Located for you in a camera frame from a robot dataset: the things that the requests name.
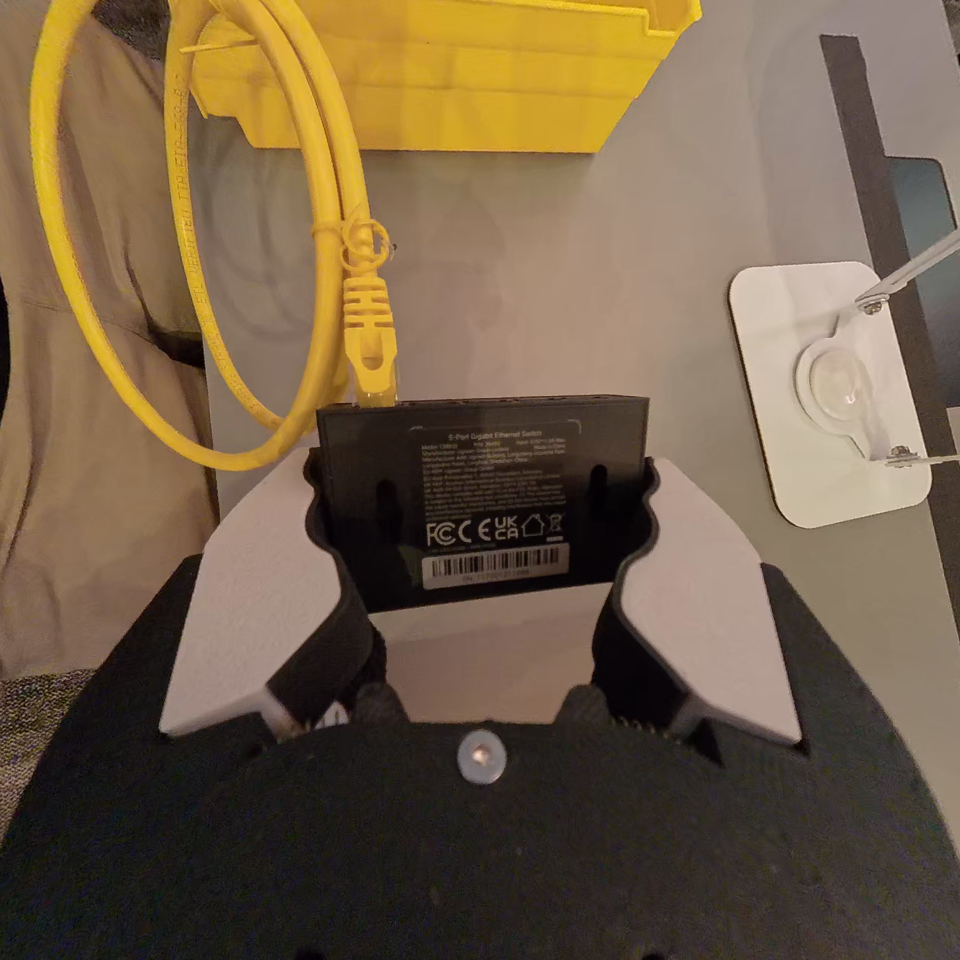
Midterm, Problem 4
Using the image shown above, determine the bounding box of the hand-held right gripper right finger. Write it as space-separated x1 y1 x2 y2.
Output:
591 454 804 747

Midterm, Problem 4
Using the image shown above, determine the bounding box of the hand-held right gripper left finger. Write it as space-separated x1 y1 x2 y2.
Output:
157 447 390 744

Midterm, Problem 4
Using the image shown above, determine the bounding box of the black ethernet switch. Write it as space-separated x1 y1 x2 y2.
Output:
315 391 652 612

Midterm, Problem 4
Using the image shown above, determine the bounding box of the yellow ethernet cable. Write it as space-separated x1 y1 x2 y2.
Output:
28 0 400 474

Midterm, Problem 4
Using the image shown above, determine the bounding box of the person's beige trouser leg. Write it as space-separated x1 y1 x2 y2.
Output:
0 0 222 680

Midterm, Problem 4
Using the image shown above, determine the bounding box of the dark tablet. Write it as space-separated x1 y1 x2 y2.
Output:
888 153 960 406

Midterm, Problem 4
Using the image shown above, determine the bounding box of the black tape strip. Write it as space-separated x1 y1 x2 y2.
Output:
819 33 939 410

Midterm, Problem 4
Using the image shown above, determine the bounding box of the yellow plastic bin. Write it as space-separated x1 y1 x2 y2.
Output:
180 0 704 155

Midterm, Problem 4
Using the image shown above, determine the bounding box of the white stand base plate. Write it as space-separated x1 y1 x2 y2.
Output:
729 225 960 530

